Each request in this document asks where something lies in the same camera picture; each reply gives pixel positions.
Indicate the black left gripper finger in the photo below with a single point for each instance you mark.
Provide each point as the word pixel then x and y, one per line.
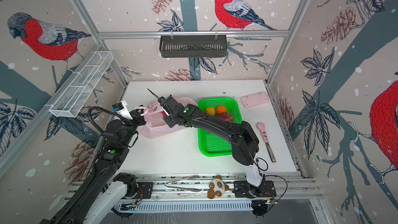
pixel 138 116
pixel 120 108

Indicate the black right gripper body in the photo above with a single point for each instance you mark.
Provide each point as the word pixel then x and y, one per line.
pixel 172 119

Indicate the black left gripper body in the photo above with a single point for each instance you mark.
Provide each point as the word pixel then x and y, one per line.
pixel 131 131

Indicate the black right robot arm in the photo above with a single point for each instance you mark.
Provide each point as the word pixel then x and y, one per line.
pixel 241 136

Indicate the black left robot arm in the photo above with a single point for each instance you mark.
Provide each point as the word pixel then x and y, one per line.
pixel 104 187

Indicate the white wire mesh shelf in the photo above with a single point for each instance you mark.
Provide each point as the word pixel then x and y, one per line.
pixel 73 98

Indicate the black hanging wall basket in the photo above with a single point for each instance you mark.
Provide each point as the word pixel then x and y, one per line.
pixel 193 46

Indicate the green plastic basket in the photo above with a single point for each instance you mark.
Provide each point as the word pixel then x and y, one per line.
pixel 209 144

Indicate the orange fruit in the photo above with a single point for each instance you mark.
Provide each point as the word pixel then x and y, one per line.
pixel 221 110

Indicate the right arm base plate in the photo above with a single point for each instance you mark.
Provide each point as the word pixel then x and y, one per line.
pixel 242 189

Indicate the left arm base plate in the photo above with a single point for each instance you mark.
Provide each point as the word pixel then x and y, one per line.
pixel 144 190

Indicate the metal tongs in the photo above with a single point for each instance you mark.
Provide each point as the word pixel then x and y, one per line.
pixel 182 184

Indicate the brown white plush toy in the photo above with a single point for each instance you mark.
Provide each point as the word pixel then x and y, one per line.
pixel 217 188

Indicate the pink plastic bag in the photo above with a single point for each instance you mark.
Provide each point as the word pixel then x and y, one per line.
pixel 155 126

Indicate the yellow fruit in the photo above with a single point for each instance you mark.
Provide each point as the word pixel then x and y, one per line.
pixel 211 111

